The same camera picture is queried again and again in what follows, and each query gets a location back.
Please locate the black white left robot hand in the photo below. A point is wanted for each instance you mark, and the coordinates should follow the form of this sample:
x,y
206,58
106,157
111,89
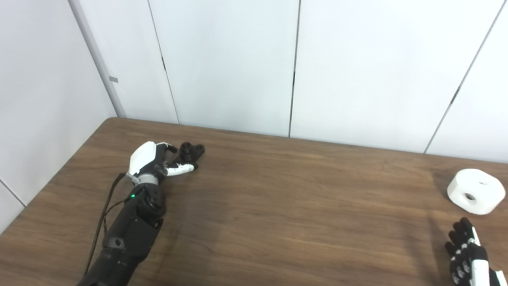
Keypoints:
x,y
143,157

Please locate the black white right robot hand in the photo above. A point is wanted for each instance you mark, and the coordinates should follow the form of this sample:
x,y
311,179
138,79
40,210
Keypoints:
x,y
474,262

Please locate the black flanged holder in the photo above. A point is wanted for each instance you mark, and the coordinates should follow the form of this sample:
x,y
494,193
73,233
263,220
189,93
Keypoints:
x,y
194,151

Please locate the round white piece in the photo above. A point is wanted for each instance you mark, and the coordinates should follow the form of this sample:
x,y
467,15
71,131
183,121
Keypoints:
x,y
486,192

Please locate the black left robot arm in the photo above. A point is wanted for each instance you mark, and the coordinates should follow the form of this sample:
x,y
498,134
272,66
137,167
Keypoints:
x,y
131,234

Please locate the grey wall conduit pole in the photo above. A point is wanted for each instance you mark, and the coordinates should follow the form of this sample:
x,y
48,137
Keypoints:
x,y
99,59

